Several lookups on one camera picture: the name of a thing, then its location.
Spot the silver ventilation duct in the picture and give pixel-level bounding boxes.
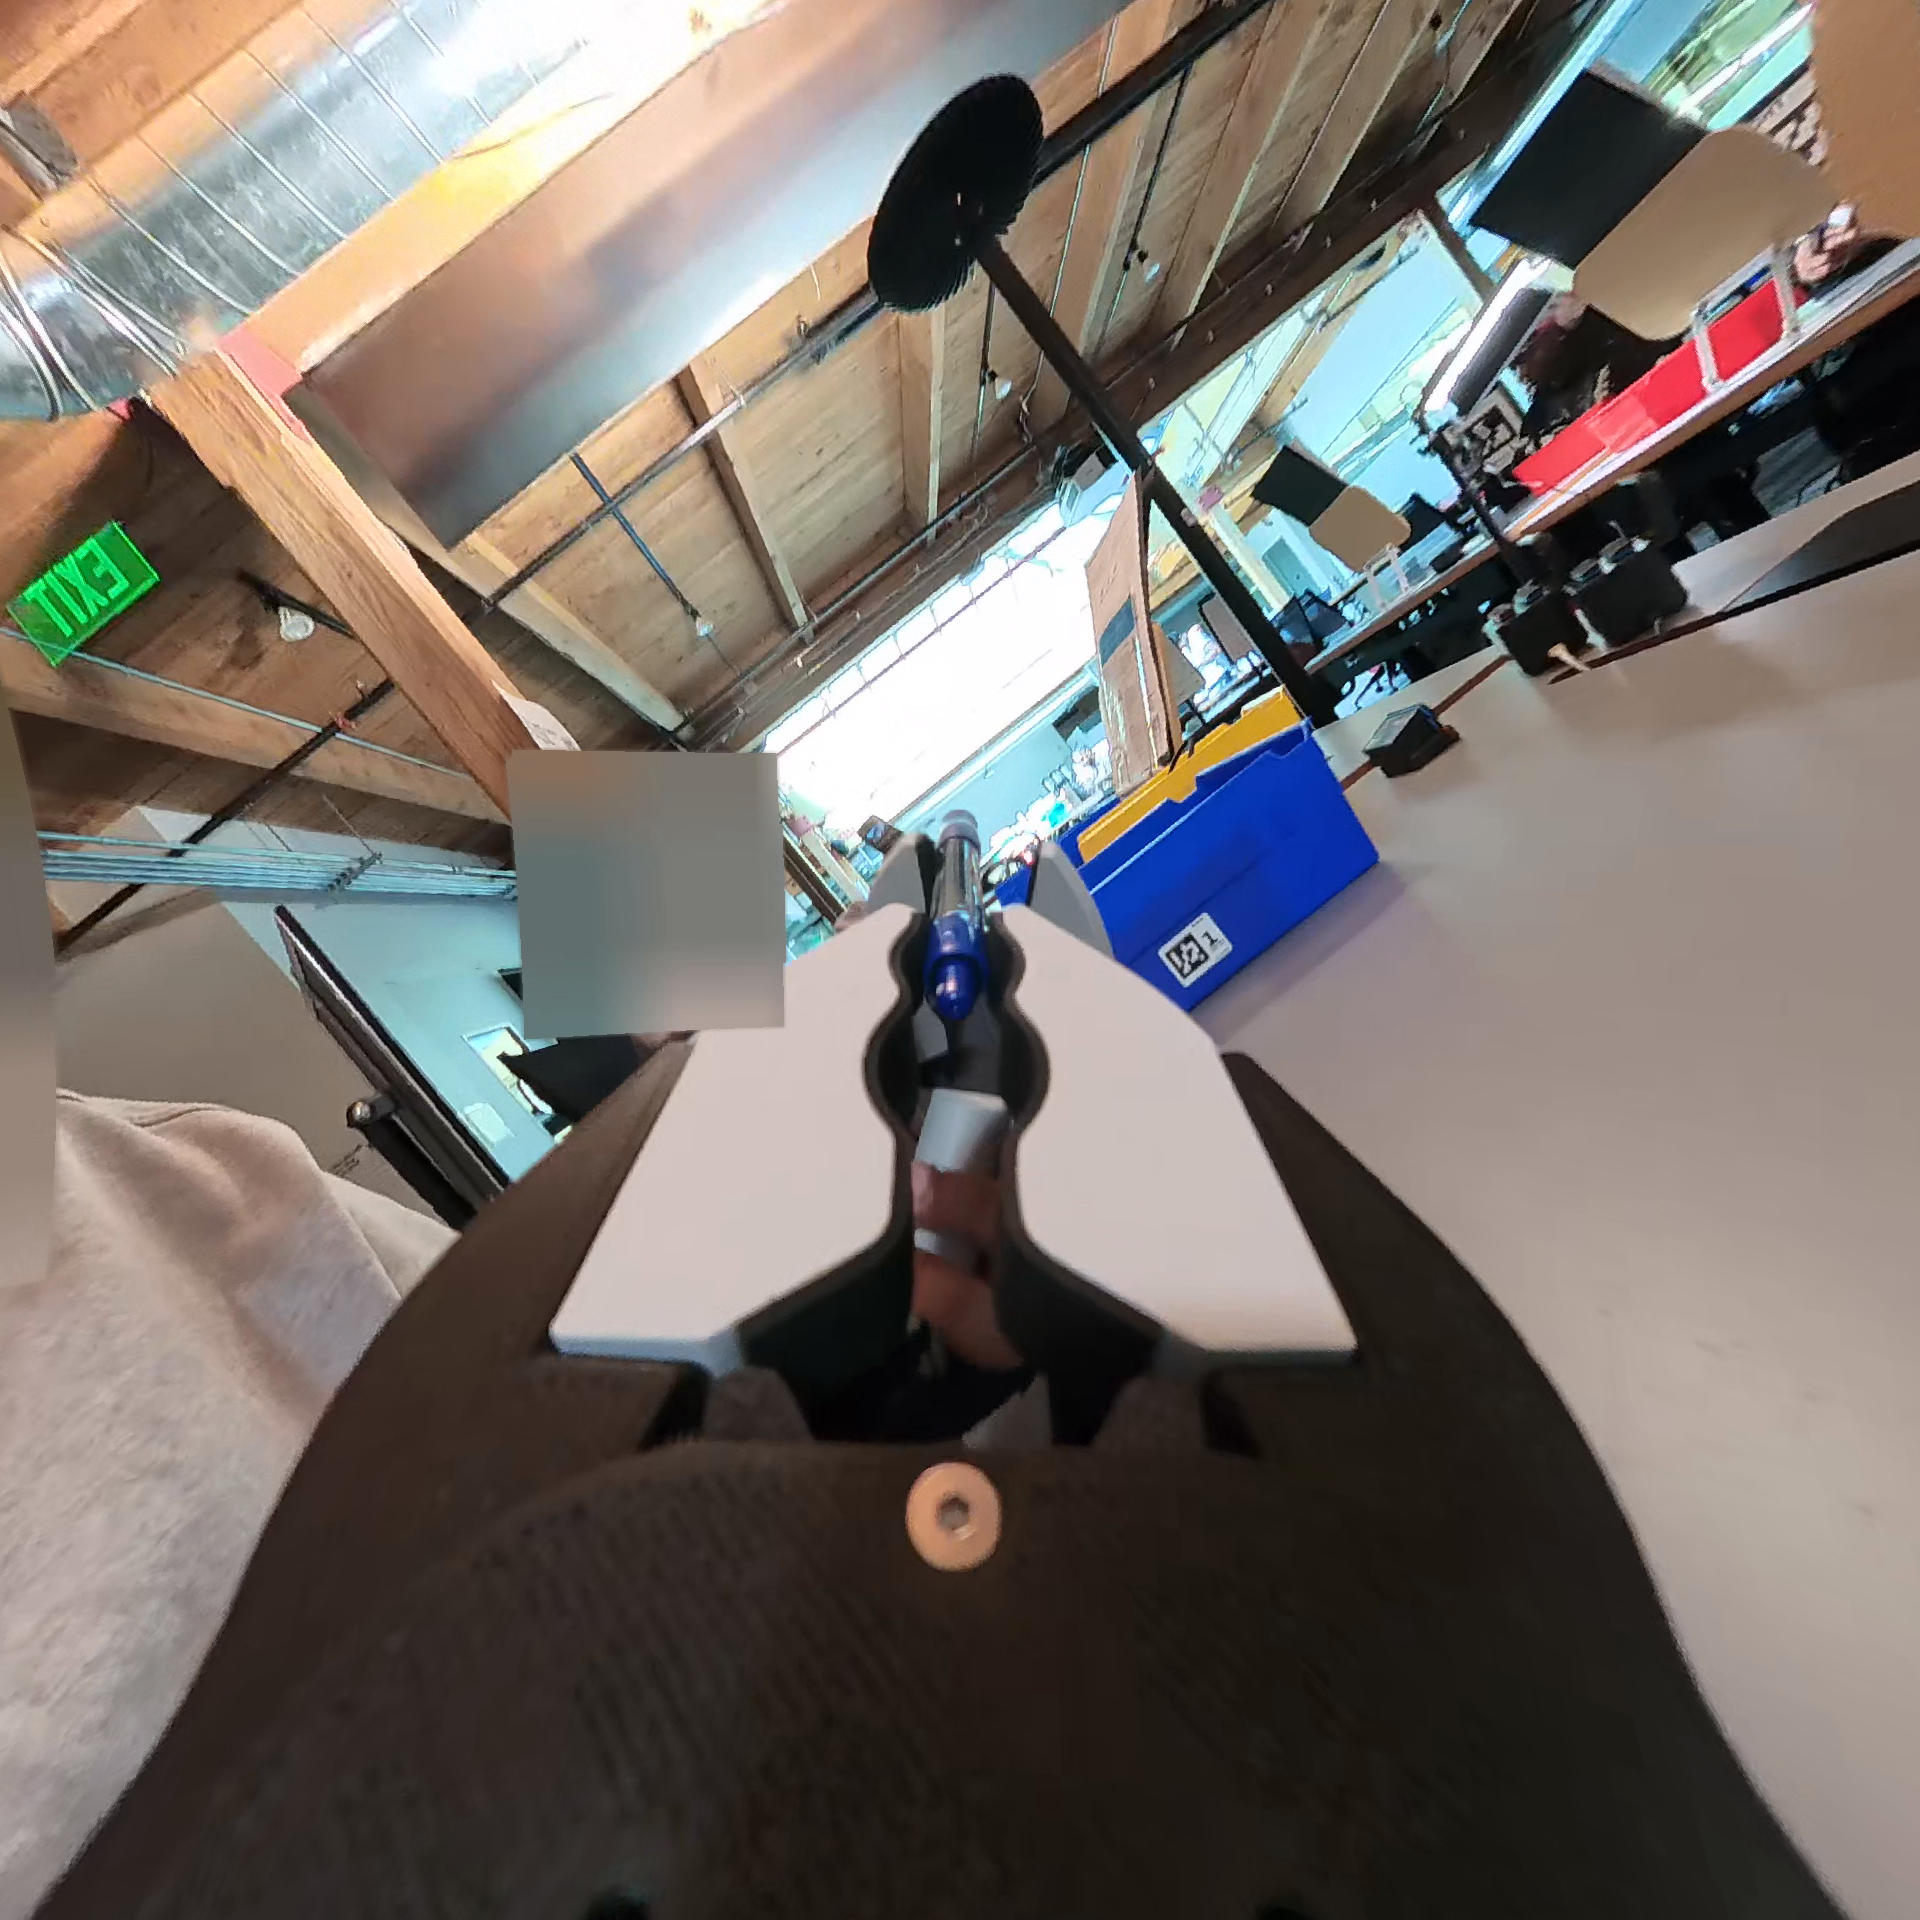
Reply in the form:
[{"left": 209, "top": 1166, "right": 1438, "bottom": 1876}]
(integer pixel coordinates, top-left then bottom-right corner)
[{"left": 0, "top": 0, "right": 848, "bottom": 425}]

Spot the wooden post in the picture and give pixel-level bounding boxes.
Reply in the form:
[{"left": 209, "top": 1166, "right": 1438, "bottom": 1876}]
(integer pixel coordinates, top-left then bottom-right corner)
[{"left": 142, "top": 346, "right": 584, "bottom": 824}]

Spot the wooden workbench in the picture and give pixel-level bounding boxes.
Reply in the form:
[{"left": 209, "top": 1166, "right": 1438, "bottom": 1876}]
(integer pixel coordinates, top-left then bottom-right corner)
[{"left": 1305, "top": 248, "right": 1920, "bottom": 673}]

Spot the person's grey sweatshirt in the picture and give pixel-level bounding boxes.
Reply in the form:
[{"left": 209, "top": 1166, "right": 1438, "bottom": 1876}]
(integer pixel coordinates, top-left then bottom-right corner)
[{"left": 0, "top": 1088, "right": 462, "bottom": 1920}]

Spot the white monitor light bar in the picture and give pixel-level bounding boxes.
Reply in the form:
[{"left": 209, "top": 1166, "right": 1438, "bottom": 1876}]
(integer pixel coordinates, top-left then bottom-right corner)
[{"left": 1417, "top": 278, "right": 1558, "bottom": 425}]

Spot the red plastic bin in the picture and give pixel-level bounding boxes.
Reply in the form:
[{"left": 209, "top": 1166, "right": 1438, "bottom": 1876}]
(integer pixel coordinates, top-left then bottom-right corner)
[
  {"left": 1696, "top": 278, "right": 1803, "bottom": 386},
  {"left": 1511, "top": 353, "right": 1715, "bottom": 499}
]

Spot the blue labelled plastic bin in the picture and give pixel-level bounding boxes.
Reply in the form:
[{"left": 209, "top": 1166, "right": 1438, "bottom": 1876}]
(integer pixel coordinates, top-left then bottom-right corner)
[{"left": 1072, "top": 731, "right": 1384, "bottom": 1011}]

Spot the grey desk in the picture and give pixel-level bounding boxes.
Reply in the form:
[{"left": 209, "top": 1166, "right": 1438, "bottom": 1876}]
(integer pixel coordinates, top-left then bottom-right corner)
[{"left": 1184, "top": 451, "right": 1920, "bottom": 1920}]

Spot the person's left hand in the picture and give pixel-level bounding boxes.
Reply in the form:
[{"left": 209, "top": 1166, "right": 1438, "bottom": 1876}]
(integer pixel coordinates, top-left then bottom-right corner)
[{"left": 904, "top": 1169, "right": 1041, "bottom": 1375}]

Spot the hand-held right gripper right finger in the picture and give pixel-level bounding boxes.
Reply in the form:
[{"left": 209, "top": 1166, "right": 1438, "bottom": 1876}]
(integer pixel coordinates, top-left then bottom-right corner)
[{"left": 990, "top": 907, "right": 1361, "bottom": 1379}]

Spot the small black box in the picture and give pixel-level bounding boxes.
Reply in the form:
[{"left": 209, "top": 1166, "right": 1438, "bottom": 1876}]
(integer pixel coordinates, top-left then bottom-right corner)
[{"left": 1363, "top": 704, "right": 1466, "bottom": 780}]

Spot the yellow plastic bin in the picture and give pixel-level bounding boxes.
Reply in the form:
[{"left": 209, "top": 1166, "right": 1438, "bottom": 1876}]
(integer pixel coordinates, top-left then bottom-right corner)
[{"left": 1077, "top": 690, "right": 1311, "bottom": 860}]

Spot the black desk mat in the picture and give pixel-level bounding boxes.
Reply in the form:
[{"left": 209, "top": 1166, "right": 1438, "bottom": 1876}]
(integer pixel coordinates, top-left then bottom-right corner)
[{"left": 1711, "top": 526, "right": 1920, "bottom": 627}]

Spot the blue ballpoint pen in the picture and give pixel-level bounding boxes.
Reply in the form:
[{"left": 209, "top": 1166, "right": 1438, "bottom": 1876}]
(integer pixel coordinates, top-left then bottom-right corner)
[{"left": 919, "top": 810, "right": 994, "bottom": 1025}]

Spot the green exit sign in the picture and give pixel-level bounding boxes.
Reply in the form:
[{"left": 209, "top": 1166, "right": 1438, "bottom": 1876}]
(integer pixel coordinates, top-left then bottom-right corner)
[{"left": 8, "top": 519, "right": 165, "bottom": 670}]

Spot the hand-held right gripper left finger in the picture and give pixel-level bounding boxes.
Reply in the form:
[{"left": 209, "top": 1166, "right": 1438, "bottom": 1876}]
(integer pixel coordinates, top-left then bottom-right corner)
[{"left": 547, "top": 900, "right": 925, "bottom": 1375}]

